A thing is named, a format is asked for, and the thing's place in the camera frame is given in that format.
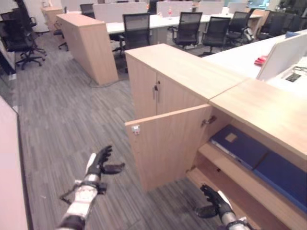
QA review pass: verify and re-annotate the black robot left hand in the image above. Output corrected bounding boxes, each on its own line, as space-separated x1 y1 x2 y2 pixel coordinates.
85 145 126 177

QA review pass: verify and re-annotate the black mesh office chair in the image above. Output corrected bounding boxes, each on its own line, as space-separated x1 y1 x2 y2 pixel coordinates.
111 12 152 72
53 6 69 51
80 3 96 19
170 11 203 49
0 0 47 70
226 11 252 47
256 10 302 41
198 16 231 58

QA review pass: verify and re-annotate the closed wooden two-door cabinet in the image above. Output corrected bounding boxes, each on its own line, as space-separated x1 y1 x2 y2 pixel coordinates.
124 43 250 121

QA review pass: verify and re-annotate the silver black device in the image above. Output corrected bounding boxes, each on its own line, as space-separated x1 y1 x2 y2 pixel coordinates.
242 27 255 43

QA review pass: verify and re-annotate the tall wooden cabinet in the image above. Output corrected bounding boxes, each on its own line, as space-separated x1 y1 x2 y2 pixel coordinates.
55 12 119 86

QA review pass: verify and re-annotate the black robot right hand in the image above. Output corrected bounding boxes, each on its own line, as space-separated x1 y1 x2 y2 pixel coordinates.
195 184 235 219

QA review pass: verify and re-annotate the plain blue folder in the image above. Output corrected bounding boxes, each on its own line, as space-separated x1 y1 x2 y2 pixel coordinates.
252 150 307 214

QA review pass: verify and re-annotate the red item on desk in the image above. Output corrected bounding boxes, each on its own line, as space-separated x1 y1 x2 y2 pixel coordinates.
254 54 270 66

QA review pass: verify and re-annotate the wooden cabinet door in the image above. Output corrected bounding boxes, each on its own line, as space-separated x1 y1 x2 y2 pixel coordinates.
124 103 214 193

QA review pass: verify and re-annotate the white desk divider panel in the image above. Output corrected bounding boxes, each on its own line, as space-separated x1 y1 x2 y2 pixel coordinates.
92 2 148 23
156 1 194 18
227 2 248 14
256 33 307 81
198 1 225 14

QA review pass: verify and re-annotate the small wooden cabinet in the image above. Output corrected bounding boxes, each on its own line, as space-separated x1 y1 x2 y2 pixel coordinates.
40 5 64 32

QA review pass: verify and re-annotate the black desk cable box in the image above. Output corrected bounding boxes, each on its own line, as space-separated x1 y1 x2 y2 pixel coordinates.
285 72 302 82

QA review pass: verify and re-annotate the blue folder with label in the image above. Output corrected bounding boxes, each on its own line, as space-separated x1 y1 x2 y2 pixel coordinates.
209 124 270 171

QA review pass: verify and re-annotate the pale whiteboard panel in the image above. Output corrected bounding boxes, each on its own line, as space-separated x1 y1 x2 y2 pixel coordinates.
0 95 30 230

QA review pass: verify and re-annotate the wooden cabinet shelf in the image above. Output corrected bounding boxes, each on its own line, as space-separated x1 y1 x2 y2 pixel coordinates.
197 142 307 218

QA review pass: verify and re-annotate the open wooden office cabinet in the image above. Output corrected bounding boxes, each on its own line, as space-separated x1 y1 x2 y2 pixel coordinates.
187 78 307 230

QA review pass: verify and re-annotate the long white office desk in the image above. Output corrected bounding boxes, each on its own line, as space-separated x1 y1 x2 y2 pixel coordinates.
105 6 263 46

